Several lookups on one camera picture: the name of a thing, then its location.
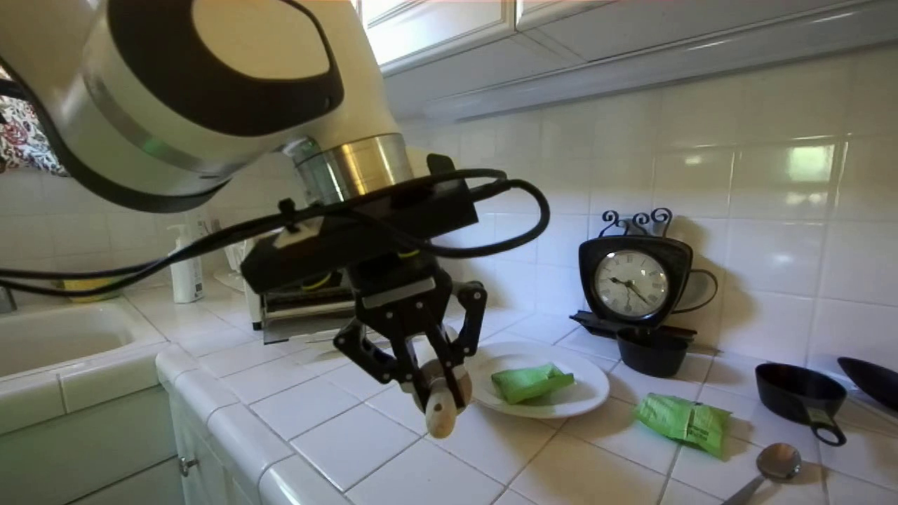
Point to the floral patterned cloth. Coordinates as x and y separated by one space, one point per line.
24 141

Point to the white sink basin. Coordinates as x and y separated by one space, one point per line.
57 341

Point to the wide black measuring cup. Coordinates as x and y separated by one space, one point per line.
874 383

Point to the wooden rolling pin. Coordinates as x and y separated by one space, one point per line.
438 409

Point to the flat green packet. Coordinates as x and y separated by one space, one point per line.
689 421

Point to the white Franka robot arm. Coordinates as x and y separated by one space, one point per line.
187 92

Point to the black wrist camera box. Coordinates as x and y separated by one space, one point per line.
365 228

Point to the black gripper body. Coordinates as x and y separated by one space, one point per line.
401 289

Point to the white round plate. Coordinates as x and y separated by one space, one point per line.
591 383

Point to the white lower cabinet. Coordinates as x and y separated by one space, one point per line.
94 449

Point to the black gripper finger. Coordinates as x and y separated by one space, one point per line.
466 318
383 353

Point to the black table clock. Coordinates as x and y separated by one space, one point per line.
636 280

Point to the folded green packet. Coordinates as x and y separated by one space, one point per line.
532 383

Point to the small black measuring cup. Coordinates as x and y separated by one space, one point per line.
655 353

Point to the metal spoon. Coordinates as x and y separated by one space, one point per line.
776 464

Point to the white bottle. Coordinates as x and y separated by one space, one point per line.
187 269

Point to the white upper cabinet door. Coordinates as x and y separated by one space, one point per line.
690 24
438 29

